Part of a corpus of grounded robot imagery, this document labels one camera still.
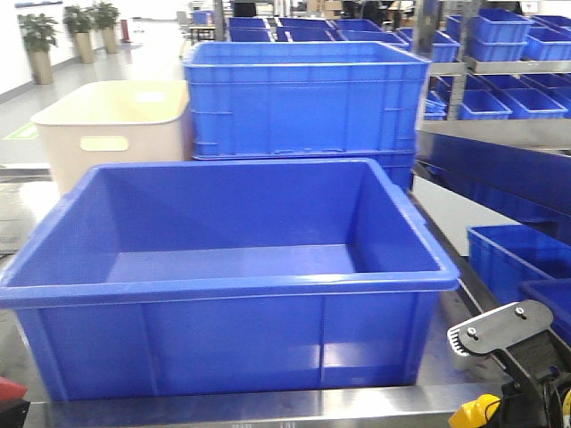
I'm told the blue crate behind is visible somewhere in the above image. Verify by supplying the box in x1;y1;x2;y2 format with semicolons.
183;41;428;189

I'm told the potted plant right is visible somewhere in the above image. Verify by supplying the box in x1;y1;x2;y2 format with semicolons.
92;1;120;54

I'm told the potted plant left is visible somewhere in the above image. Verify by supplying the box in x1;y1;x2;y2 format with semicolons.
18;13;58;85

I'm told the beige plastic tub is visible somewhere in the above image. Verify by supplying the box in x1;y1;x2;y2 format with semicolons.
30;80;193;194

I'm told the potted plant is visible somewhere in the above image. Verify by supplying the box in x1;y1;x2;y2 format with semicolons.
92;1;120;54
63;4;95;64
18;13;58;85

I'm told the potted plant middle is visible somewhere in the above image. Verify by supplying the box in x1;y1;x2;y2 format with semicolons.
63;4;95;64

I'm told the blue bin at right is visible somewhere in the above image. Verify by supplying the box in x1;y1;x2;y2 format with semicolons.
468;224;570;304

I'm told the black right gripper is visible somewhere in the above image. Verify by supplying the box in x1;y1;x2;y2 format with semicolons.
492;329;570;427

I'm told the red cube block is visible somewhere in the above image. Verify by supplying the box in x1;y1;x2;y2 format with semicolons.
0;377;28;401

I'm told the yellow toy building block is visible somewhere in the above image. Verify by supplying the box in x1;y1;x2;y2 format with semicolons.
448;394;501;428

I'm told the grey wrist camera mount right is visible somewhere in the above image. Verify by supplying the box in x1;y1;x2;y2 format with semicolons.
447;300;554;357

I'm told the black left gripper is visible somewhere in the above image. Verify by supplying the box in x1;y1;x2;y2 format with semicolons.
0;399;30;428

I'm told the large blue plastic bin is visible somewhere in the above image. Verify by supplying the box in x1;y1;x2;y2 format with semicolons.
1;158;459;401

